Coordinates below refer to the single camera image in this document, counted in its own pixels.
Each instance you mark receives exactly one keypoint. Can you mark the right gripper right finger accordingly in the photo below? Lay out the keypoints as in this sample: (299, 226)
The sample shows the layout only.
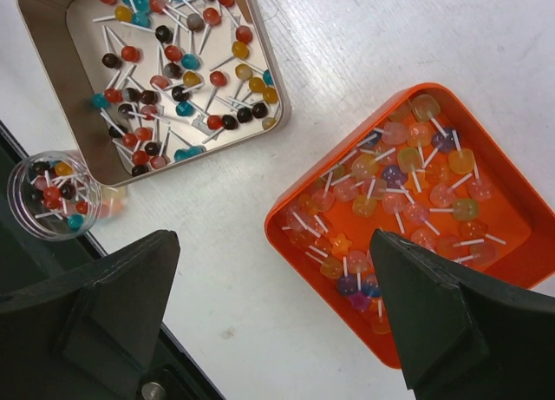
(459, 333)

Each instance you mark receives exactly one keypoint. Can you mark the clear glass jar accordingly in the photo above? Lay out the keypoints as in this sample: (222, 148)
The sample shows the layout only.
(54, 197)

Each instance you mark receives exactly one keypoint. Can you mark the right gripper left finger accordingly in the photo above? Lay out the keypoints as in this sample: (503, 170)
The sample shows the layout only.
(91, 332)

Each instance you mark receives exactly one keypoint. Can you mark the orange tray with lollipops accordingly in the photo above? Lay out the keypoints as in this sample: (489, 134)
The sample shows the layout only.
(423, 167)

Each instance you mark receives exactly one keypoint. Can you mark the beige tin with lollipops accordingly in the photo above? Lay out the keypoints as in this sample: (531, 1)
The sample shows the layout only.
(148, 84)

